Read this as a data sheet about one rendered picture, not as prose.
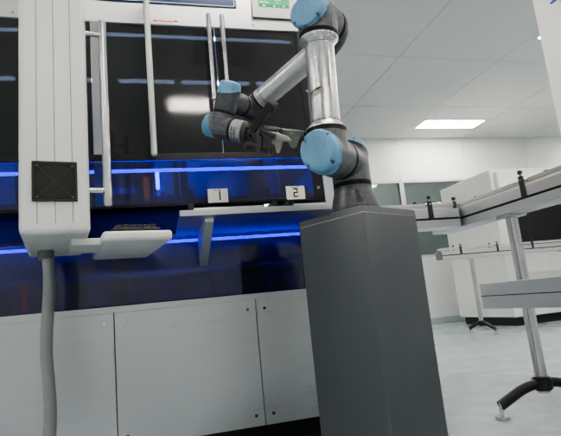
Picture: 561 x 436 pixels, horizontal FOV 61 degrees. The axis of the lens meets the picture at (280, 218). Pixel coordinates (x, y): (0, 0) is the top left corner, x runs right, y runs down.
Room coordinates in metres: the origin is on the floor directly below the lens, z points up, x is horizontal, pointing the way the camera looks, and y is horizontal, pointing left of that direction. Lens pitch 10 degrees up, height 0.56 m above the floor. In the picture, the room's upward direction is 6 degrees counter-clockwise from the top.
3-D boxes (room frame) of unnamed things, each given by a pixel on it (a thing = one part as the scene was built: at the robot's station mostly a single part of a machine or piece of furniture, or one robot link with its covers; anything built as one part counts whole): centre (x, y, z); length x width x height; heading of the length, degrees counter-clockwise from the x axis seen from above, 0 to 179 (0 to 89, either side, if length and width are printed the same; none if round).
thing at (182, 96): (1.89, 0.44, 1.50); 0.47 x 0.01 x 0.59; 105
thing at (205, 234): (1.75, 0.28, 0.79); 0.34 x 0.03 x 0.13; 15
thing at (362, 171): (1.40, -0.23, 0.96); 0.13 x 0.12 x 0.14; 147
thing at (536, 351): (2.12, -1.04, 0.46); 0.09 x 0.09 x 0.77; 15
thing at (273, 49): (2.01, 0.00, 1.50); 0.43 x 0.01 x 0.59; 105
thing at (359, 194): (1.40, -0.23, 0.84); 0.15 x 0.15 x 0.10
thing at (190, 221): (1.82, 0.05, 0.87); 0.70 x 0.48 x 0.02; 105
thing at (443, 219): (2.32, -0.55, 0.92); 0.69 x 0.15 x 0.16; 105
